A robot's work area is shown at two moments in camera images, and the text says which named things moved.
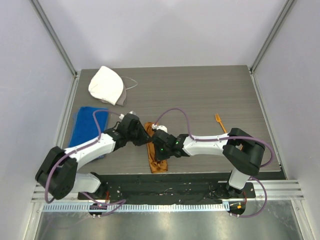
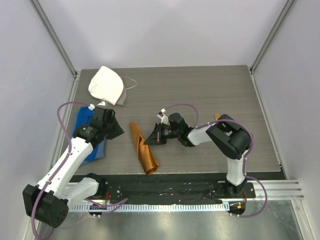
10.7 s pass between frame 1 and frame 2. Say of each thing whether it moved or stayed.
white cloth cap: stayed
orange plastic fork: stayed
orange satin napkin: moved
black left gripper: moved
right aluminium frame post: stayed
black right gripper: moved
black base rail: stayed
